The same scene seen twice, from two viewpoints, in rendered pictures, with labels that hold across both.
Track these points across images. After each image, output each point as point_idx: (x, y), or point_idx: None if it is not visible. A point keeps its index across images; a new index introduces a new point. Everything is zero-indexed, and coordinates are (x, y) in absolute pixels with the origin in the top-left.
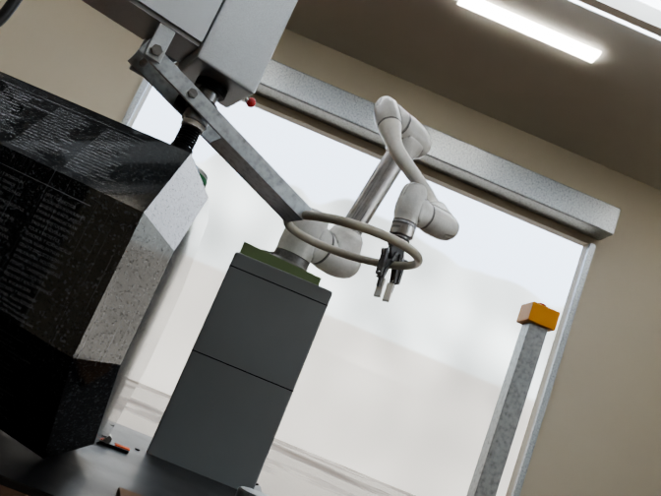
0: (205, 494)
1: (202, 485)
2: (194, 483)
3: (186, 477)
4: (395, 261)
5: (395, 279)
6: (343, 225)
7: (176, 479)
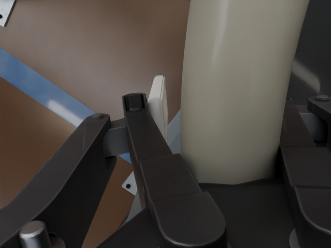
0: (322, 31)
1: (290, 76)
2: (302, 74)
3: (296, 94)
4: (263, 142)
5: (139, 116)
6: None
7: (330, 67)
